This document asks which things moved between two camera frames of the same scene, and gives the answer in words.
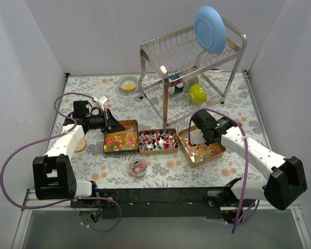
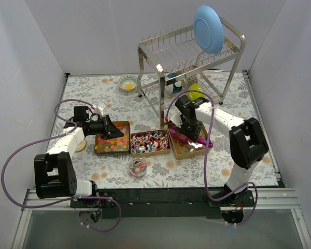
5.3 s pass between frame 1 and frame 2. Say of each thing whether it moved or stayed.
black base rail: stayed
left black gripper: moved
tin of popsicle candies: moved
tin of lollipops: moved
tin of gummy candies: moved
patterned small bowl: stayed
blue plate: stayed
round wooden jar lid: stayed
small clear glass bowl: stayed
